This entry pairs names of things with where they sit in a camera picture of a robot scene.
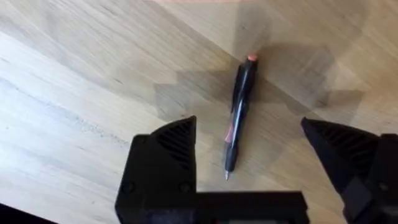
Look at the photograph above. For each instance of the black pen with orange cap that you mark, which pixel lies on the black pen with orange cap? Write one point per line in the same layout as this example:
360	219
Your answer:
239	116

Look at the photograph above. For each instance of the black rail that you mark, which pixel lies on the black rail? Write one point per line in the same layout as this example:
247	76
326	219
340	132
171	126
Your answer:
18	215

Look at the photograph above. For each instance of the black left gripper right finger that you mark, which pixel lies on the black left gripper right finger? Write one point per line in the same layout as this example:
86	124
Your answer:
357	161

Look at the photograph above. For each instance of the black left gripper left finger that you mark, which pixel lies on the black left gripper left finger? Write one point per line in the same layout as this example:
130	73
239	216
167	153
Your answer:
161	168

